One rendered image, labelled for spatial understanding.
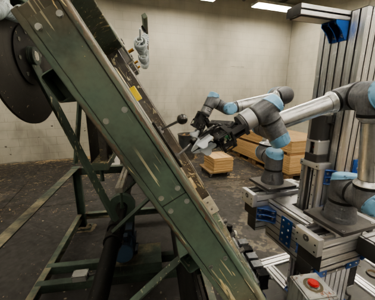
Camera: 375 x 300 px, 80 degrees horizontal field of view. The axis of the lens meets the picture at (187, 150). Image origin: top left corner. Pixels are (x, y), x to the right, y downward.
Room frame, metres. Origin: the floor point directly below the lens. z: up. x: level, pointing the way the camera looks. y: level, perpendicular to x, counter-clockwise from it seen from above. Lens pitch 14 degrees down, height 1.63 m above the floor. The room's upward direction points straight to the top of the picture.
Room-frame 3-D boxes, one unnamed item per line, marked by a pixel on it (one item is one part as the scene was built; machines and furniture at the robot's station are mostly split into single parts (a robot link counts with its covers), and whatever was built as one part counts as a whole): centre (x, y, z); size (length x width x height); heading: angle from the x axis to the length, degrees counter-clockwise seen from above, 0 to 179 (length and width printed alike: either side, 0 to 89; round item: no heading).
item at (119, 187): (2.04, 0.56, 1.00); 1.30 x 0.05 x 0.04; 9
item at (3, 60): (1.43, 0.93, 1.85); 0.80 x 0.06 x 0.80; 9
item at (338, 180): (0.99, -0.75, 1.20); 0.13 x 0.12 x 0.14; 4
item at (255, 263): (1.12, -0.34, 0.69); 0.50 x 0.14 x 0.24; 9
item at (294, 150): (5.34, -2.01, 0.39); 2.46 x 1.05 x 0.78; 19
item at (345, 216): (1.00, -0.75, 1.09); 0.15 x 0.15 x 0.10
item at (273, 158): (1.48, -0.59, 1.20); 0.13 x 0.12 x 0.14; 5
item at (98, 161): (2.30, 0.86, 1.38); 0.70 x 0.15 x 0.85; 9
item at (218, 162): (4.54, -0.59, 0.20); 0.61 x 0.53 x 0.40; 19
